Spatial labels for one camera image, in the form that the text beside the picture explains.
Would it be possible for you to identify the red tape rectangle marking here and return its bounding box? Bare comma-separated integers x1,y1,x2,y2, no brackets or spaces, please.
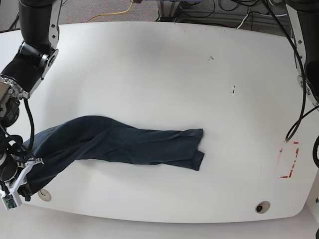
277,141,300,178

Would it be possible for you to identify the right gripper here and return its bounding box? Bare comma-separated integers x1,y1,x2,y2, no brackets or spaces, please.
0,156,44,201

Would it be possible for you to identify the dark navy t-shirt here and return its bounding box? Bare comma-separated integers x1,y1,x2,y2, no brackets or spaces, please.
26,116,204,196

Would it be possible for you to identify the table cable grommet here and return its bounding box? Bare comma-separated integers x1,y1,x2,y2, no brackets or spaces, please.
38,189,52,202
255,201,271,214

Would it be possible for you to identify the right table cable grommet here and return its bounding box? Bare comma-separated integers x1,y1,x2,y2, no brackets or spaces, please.
255,201,271,214

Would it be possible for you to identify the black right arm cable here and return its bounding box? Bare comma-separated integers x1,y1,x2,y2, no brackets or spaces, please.
0,98,35,162

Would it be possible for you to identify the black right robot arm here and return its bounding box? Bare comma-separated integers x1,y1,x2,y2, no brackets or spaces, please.
0,0,62,210

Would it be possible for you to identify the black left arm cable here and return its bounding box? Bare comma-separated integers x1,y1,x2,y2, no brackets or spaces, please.
266,0,319,170

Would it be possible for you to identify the left table cable grommet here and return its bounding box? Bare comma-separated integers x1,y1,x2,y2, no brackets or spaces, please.
38,189,52,202

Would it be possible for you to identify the white cable on floor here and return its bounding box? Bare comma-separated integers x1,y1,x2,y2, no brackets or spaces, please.
236,12,290,29

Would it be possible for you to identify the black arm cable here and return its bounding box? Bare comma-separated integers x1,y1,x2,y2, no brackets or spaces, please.
0,98,35,162
266,0,319,170

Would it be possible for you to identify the yellow cable on floor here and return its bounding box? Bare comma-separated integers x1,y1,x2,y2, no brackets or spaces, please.
86,0,133,23

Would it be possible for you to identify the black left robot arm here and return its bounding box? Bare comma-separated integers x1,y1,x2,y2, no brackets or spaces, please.
267,0,319,106

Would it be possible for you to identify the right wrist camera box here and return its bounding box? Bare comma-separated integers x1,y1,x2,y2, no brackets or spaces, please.
1,193,22,211

